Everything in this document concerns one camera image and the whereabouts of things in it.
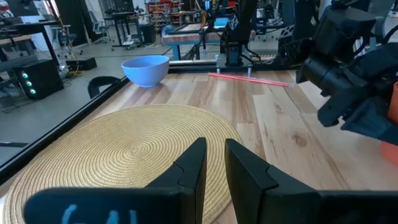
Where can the light blue plastic bowl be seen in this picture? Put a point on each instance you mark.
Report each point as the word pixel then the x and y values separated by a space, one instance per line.
pixel 144 71

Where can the dark desk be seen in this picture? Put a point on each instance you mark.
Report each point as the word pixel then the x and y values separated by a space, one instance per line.
pixel 31 29

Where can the red parts shelf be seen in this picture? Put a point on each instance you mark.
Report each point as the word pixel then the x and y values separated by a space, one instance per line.
pixel 163 12

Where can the round woven straw placemat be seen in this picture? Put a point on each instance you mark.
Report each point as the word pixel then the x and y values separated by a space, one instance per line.
pixel 124 149

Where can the black computer tower green lights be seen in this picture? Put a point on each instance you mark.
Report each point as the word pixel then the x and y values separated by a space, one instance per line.
pixel 43 79

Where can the flat black box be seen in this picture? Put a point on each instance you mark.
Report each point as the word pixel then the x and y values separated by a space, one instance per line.
pixel 82 63

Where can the grey office chair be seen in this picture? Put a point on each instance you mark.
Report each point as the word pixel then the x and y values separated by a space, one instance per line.
pixel 99 28

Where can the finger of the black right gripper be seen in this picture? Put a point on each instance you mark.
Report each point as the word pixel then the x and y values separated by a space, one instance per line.
pixel 370 124
pixel 337 112

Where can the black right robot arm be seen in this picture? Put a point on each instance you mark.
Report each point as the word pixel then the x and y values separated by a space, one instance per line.
pixel 239 25

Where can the black standing desk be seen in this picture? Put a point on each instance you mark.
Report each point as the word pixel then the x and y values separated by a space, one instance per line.
pixel 124 18

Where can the wooden workbench blue frame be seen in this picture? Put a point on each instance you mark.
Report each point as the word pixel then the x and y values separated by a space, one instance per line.
pixel 189 37

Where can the orange plastic cup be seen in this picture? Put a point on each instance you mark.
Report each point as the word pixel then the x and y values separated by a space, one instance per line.
pixel 394 105

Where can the black curved chair back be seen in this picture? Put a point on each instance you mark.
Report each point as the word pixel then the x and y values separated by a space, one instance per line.
pixel 96 82

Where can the red plastic drinking straw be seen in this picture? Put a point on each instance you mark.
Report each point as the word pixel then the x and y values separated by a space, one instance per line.
pixel 248 79

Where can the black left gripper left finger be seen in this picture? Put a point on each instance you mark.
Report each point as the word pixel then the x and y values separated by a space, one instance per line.
pixel 183 199

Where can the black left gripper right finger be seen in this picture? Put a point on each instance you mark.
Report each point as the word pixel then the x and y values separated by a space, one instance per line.
pixel 255 193

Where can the black waste bin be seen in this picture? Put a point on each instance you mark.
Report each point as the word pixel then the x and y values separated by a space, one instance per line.
pixel 148 33

